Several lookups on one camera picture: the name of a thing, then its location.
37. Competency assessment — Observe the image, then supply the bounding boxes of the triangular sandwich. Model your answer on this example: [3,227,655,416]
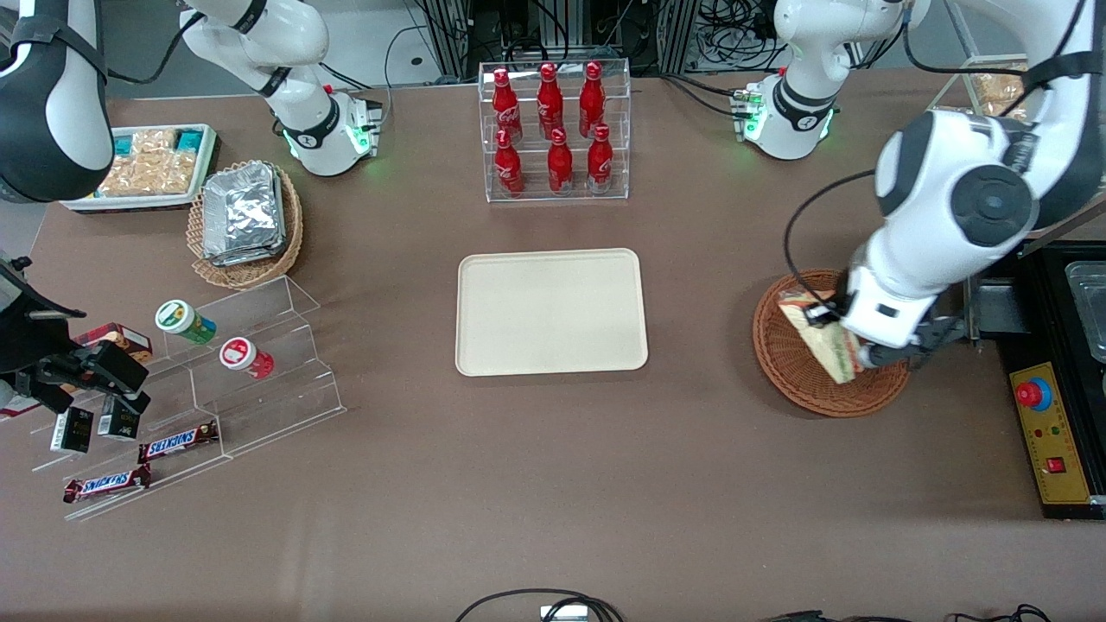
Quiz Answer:
[778,289,866,385]

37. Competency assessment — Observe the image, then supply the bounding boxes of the round brown wicker basket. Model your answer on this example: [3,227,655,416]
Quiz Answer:
[752,269,912,419]

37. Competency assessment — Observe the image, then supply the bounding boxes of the white rectangular snack tray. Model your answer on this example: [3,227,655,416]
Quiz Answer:
[60,124,221,213]

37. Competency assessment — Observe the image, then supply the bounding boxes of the oval tan wicker basket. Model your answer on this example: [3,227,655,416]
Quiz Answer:
[188,160,305,290]

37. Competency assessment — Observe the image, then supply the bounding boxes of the cream plastic serving tray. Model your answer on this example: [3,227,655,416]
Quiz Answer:
[455,248,650,378]

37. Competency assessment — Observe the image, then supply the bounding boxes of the small black box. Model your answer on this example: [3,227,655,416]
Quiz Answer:
[49,406,94,454]
[97,397,141,441]

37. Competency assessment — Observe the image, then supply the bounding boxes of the brown red chocolate box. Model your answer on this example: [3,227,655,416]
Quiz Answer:
[73,322,154,364]

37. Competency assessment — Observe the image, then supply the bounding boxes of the brown Snickers bar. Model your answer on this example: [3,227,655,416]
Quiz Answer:
[138,421,219,465]
[62,465,152,505]

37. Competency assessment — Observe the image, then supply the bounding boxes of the green snack cup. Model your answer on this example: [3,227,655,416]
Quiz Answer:
[156,299,217,346]

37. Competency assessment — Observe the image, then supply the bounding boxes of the red snack cup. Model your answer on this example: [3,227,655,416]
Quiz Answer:
[219,337,276,381]

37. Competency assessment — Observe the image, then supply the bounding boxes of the grey metal box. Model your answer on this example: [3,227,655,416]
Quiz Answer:
[963,278,1029,342]

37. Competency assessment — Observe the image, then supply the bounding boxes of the clear acrylic stepped stand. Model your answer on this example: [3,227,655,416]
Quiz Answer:
[30,275,348,524]

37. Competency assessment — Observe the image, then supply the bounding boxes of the silver foil pack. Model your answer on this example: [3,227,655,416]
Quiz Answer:
[203,164,285,257]
[210,242,288,268]

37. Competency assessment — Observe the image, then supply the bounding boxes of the black yellow control box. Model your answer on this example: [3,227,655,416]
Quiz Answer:
[994,242,1106,521]

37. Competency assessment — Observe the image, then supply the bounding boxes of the clear plastic container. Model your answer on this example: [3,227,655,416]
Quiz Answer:
[1065,259,1106,364]

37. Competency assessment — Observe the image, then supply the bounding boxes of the red cola bottle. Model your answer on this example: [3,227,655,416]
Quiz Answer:
[588,124,614,194]
[537,62,564,141]
[579,60,606,139]
[548,128,574,196]
[494,130,525,198]
[493,69,524,144]

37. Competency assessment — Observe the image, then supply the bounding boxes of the clear bag of biscuits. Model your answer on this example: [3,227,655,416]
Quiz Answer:
[969,73,1031,117]

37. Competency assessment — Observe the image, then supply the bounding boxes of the clear acrylic bottle rack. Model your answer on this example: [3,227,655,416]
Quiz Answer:
[478,59,632,204]

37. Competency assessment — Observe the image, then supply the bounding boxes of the black left base cables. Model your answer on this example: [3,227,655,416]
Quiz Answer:
[661,72,749,118]

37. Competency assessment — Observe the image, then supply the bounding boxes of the white wire rack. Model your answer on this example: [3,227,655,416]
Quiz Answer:
[935,55,1038,118]

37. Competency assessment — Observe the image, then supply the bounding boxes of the black thin cables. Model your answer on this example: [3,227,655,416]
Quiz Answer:
[760,603,1052,622]

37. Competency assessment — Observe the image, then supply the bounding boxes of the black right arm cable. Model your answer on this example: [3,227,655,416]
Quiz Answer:
[105,12,205,86]

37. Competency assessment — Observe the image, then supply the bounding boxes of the black cable bundle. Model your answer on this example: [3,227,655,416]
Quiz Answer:
[691,0,789,72]

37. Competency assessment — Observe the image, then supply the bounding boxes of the aluminium frame with equipment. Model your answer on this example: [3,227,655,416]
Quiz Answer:
[415,0,702,80]

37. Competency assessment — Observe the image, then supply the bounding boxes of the black cable loop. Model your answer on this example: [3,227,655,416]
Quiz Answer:
[454,587,625,622]

